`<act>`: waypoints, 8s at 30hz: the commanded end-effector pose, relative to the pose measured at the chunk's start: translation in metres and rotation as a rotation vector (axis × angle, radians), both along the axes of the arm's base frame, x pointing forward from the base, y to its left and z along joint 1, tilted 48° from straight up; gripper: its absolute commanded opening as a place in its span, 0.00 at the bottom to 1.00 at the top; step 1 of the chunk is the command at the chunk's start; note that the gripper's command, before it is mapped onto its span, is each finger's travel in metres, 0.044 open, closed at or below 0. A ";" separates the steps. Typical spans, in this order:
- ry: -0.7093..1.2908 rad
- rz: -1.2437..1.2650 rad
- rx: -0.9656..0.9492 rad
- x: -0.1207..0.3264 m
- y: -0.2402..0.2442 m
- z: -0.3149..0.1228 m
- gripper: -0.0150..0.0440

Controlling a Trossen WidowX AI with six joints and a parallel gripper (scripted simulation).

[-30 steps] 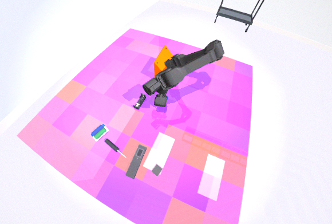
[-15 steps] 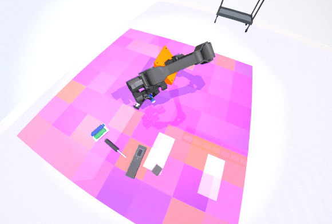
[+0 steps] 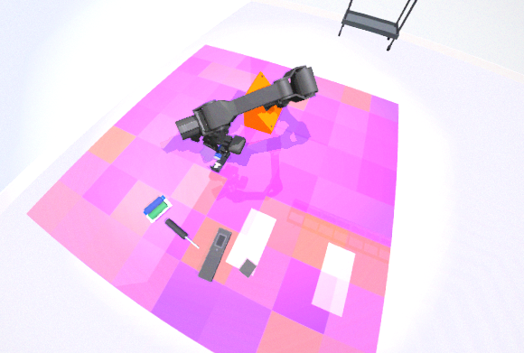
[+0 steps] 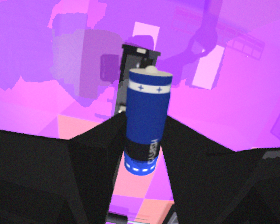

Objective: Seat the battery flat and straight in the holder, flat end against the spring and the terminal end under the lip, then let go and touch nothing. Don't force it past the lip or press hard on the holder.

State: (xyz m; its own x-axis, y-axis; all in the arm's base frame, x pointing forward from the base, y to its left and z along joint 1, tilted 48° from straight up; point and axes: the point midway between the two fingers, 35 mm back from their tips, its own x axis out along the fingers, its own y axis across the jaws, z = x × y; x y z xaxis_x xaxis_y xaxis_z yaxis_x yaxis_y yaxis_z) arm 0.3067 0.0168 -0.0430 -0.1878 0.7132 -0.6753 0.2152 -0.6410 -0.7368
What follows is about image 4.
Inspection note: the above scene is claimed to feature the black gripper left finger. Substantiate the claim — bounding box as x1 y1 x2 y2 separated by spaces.
0 111 128 224

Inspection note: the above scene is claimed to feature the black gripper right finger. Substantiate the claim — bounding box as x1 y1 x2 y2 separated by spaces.
161 115 280 224

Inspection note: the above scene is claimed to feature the blue battery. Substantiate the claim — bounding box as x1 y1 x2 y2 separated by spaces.
124 65 173 176

